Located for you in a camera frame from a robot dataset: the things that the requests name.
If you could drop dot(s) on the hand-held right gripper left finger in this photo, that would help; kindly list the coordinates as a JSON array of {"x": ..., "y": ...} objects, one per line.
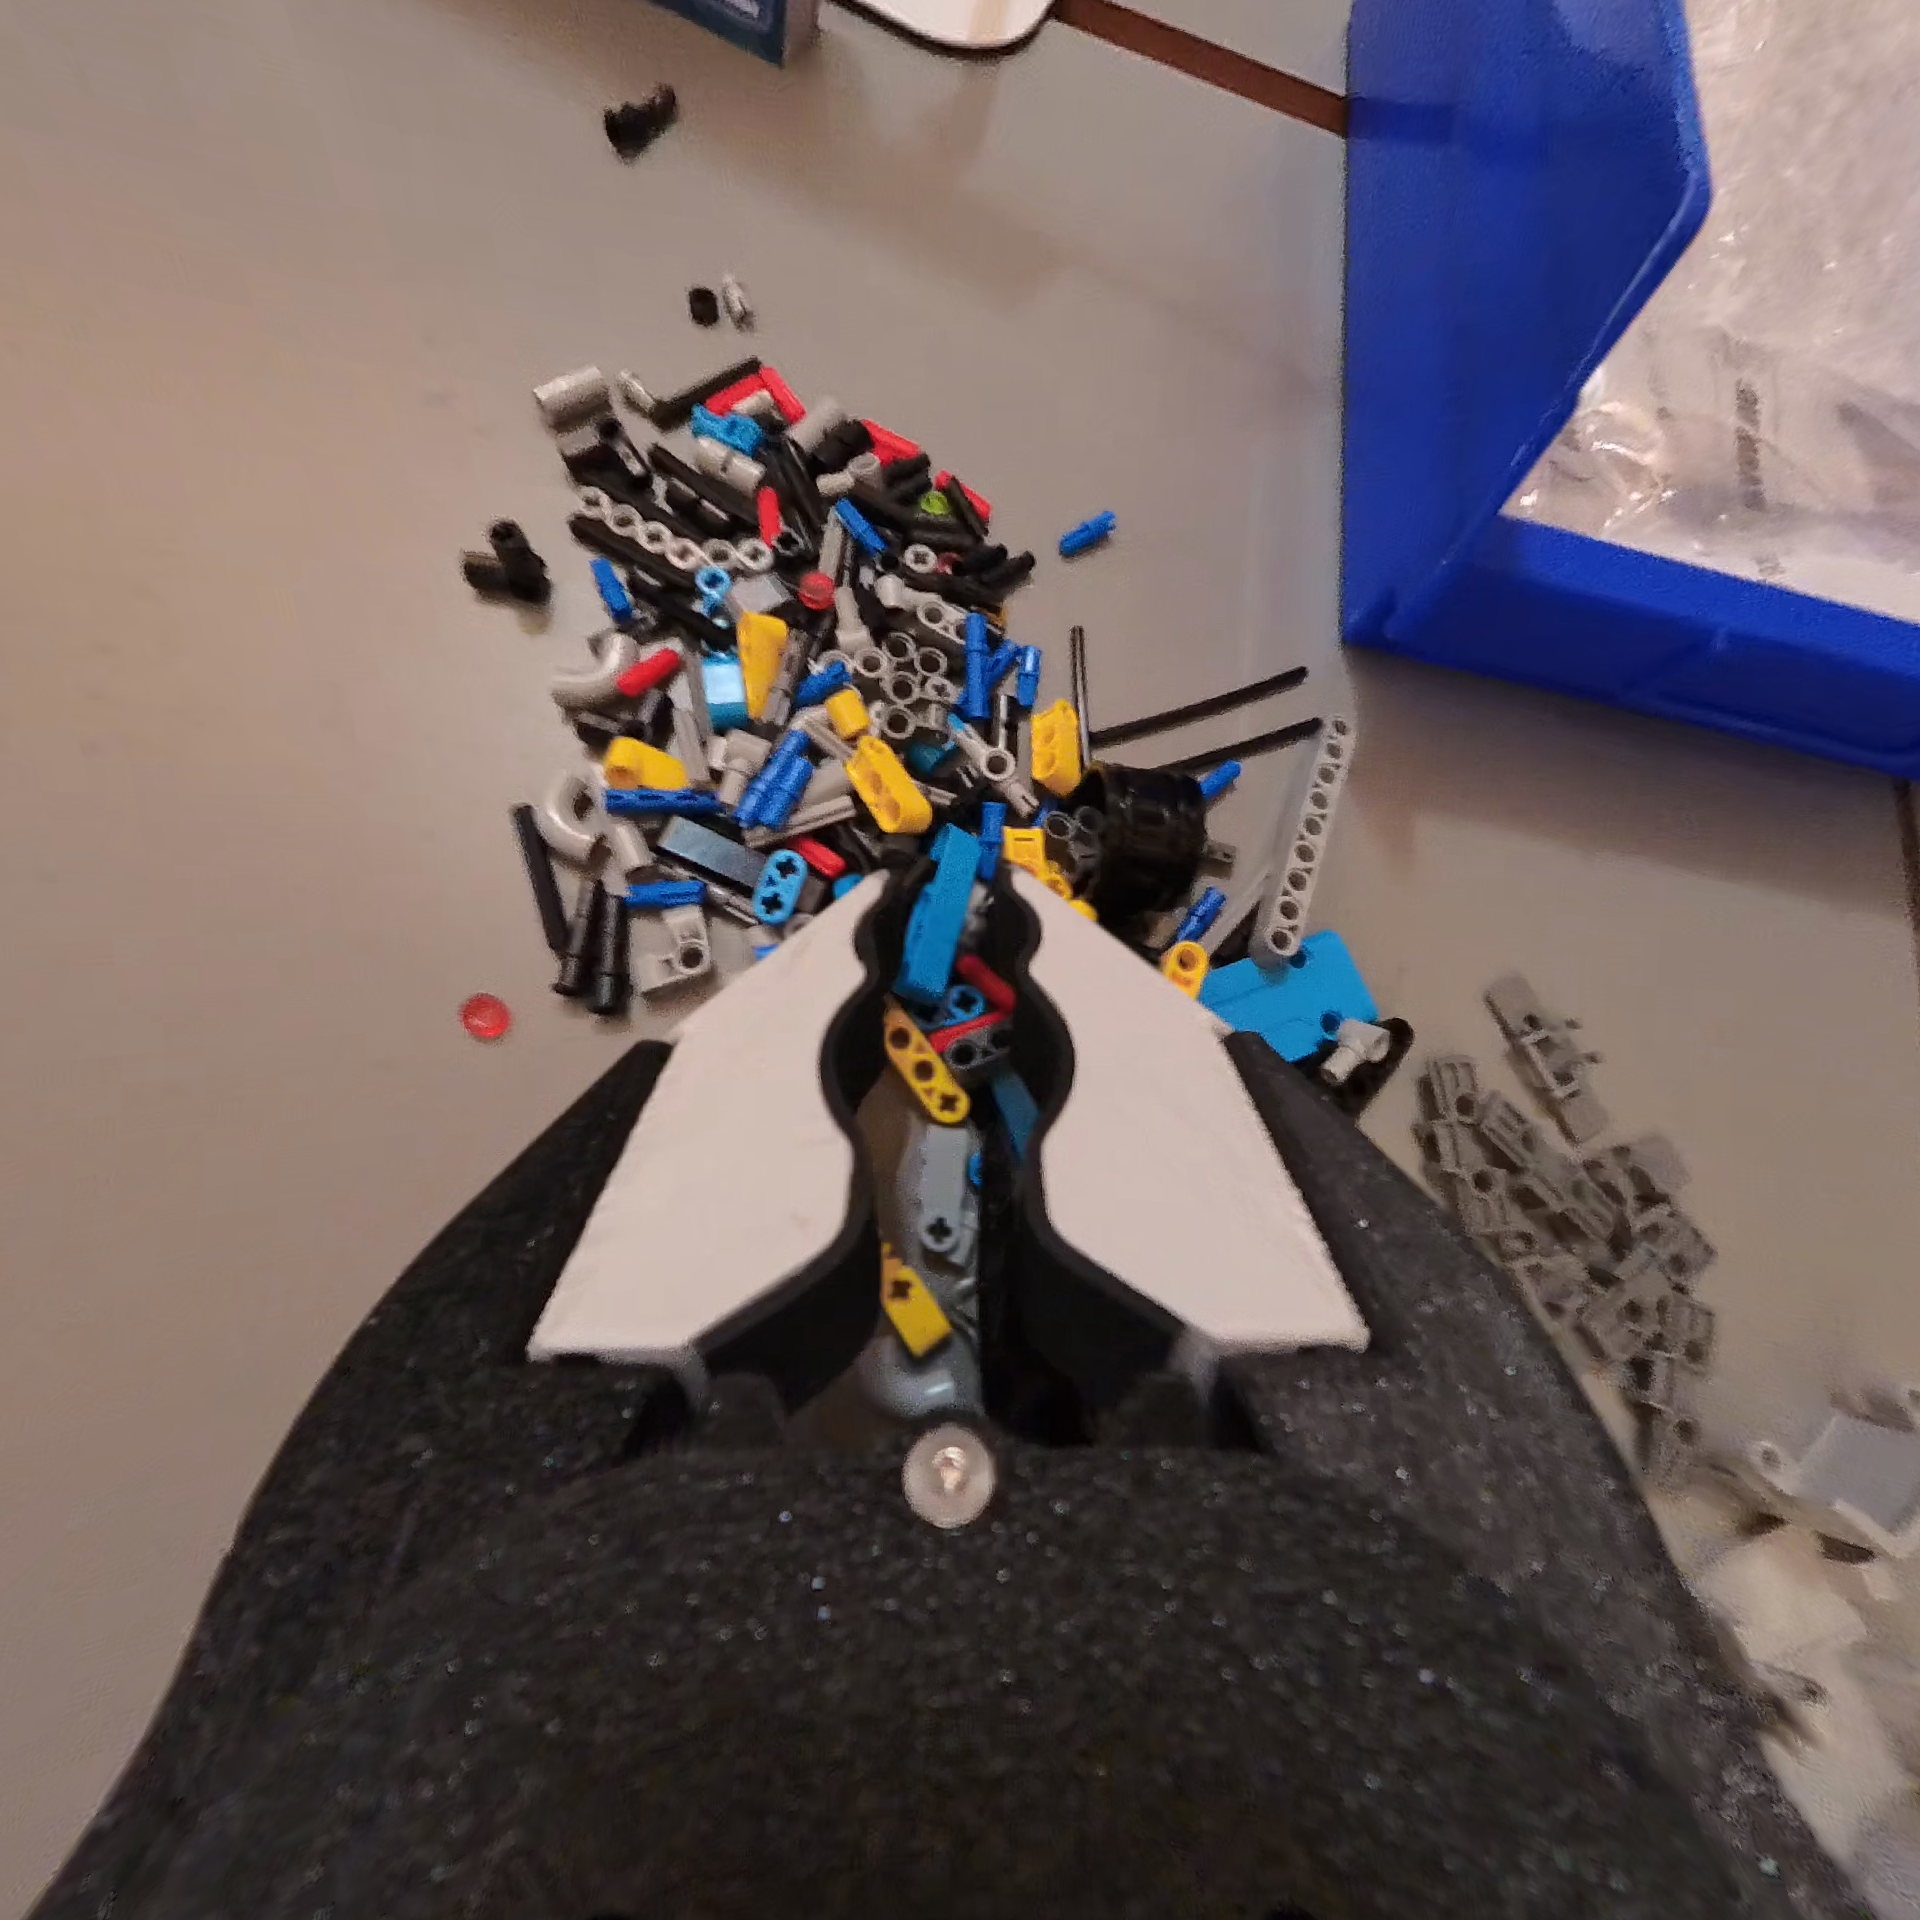
[{"x": 704, "y": 1200}]

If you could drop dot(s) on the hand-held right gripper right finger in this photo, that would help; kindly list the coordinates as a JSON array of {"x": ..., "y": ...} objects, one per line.
[{"x": 1201, "y": 1185}]

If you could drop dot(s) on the pile of small brick parts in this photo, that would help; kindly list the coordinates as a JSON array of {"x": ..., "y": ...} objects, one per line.
[{"x": 902, "y": 661}]

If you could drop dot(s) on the light grey desk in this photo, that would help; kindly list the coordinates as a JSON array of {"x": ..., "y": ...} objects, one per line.
[{"x": 225, "y": 600}]

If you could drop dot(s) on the blue long curved panel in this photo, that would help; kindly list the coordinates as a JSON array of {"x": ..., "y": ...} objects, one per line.
[{"x": 1289, "y": 998}]

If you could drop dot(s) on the small red round stud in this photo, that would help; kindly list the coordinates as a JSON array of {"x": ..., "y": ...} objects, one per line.
[{"x": 483, "y": 1015}]

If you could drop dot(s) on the small grey brick pin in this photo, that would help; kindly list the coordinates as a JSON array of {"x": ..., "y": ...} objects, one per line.
[{"x": 720, "y": 301}]

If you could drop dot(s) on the blue plastic bin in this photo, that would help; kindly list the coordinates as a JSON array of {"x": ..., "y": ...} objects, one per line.
[{"x": 1500, "y": 301}]

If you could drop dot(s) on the clear bags of parts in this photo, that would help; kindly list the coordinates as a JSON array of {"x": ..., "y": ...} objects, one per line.
[{"x": 1770, "y": 375}]

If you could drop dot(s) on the small black brick pin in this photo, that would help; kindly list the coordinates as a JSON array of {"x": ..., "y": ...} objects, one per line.
[{"x": 640, "y": 117}]

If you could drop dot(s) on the small robot kit box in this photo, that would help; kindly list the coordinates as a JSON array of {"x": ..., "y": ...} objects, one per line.
[{"x": 750, "y": 23}]

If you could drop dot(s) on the white paper sheet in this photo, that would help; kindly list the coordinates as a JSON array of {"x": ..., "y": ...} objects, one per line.
[{"x": 961, "y": 19}]

